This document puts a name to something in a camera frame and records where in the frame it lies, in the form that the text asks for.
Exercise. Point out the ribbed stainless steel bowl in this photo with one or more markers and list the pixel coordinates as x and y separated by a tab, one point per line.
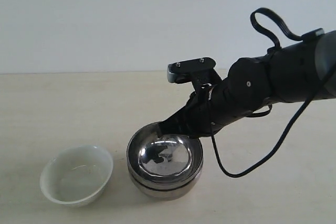
163	160

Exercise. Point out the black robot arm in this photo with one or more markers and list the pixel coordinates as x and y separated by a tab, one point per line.
286	75

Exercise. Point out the white ceramic bowl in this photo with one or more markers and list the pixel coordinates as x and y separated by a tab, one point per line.
77	176

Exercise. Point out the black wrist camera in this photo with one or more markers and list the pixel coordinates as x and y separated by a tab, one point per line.
198	71

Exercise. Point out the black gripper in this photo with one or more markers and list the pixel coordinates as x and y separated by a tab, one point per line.
217	110

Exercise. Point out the smooth stainless steel bowl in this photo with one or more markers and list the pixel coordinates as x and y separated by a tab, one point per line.
166	192

